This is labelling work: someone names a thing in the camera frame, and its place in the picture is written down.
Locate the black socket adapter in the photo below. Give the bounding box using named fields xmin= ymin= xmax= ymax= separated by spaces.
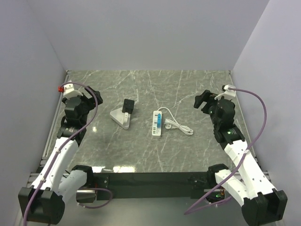
xmin=122 ymin=99 xmax=135 ymax=114

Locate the blue plug adapter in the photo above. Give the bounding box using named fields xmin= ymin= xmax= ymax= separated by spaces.
xmin=157 ymin=113 xmax=162 ymax=128

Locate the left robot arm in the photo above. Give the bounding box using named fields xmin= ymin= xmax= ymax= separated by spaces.
xmin=18 ymin=81 xmax=103 ymax=226

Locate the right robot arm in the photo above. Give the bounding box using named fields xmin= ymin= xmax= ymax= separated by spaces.
xmin=186 ymin=85 xmax=288 ymax=226

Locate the small white power strip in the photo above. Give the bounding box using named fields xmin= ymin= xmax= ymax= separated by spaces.
xmin=110 ymin=107 xmax=124 ymax=126

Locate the black base bar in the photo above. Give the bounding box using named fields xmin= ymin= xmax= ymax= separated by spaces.
xmin=70 ymin=164 xmax=226 ymax=203

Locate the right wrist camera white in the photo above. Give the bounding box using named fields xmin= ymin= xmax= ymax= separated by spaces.
xmin=214 ymin=85 xmax=236 ymax=100

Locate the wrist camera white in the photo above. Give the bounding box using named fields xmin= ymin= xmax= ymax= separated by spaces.
xmin=58 ymin=81 xmax=83 ymax=99
xmin=214 ymin=85 xmax=236 ymax=100

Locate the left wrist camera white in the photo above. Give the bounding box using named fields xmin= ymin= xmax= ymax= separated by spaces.
xmin=58 ymin=81 xmax=83 ymax=99

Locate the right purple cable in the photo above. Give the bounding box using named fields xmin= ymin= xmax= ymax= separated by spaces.
xmin=183 ymin=87 xmax=268 ymax=215

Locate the white power strip cord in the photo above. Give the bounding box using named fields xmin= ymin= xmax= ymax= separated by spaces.
xmin=157 ymin=107 xmax=194 ymax=136

